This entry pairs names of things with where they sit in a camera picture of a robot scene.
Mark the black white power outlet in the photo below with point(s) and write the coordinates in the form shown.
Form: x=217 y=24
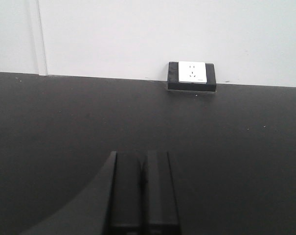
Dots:
x=191 y=76

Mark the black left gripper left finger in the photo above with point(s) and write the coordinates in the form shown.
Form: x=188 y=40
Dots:
x=124 y=209

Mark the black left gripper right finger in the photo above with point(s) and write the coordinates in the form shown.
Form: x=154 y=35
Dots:
x=160 y=213

